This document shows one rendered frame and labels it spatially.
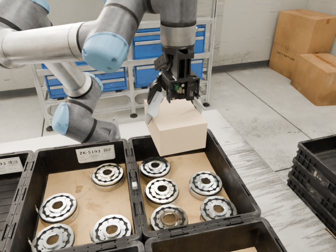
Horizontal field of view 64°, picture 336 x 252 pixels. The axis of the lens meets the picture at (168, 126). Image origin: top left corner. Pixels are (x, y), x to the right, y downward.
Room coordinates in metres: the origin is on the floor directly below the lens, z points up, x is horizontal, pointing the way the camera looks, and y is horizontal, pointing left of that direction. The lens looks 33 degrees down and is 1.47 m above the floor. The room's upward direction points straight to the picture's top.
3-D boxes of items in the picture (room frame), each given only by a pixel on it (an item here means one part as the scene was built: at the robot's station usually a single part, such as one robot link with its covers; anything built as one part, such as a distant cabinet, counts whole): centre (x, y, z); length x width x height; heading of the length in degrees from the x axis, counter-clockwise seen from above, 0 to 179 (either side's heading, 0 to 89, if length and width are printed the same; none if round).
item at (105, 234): (0.44, 0.15, 0.86); 0.05 x 0.05 x 0.01
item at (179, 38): (0.59, -0.02, 1.32); 0.08 x 0.08 x 0.05
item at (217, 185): (0.62, -0.12, 0.86); 0.10 x 0.10 x 0.01
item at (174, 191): (0.58, 0.02, 0.86); 0.10 x 0.10 x 0.01
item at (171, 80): (0.58, -0.02, 1.24); 0.09 x 0.08 x 0.12; 17
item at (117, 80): (2.33, 0.74, 0.60); 0.72 x 0.03 x 0.56; 107
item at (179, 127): (0.61, -0.01, 1.09); 0.16 x 0.12 x 0.07; 17
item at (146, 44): (2.57, -0.02, 0.60); 0.72 x 0.03 x 0.56; 107
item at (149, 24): (2.48, 0.37, 0.91); 1.70 x 0.10 x 0.05; 107
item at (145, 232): (0.60, -0.05, 0.92); 0.40 x 0.30 x 0.02; 12
